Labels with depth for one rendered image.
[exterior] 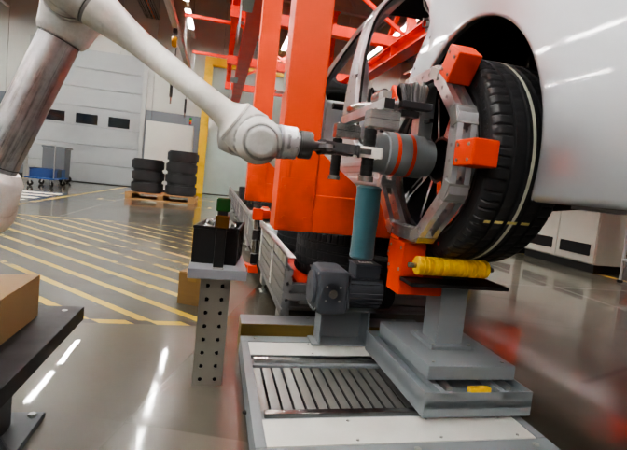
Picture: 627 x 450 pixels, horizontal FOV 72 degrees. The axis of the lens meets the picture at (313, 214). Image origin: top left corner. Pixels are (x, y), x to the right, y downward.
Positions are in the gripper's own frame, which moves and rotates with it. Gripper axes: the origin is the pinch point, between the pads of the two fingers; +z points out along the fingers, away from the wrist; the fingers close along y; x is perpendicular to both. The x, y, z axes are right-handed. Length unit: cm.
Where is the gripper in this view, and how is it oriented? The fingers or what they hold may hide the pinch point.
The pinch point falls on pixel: (368, 152)
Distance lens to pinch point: 122.6
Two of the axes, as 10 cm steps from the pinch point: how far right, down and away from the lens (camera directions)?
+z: 9.7, 0.9, 2.2
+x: 1.0, -9.9, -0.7
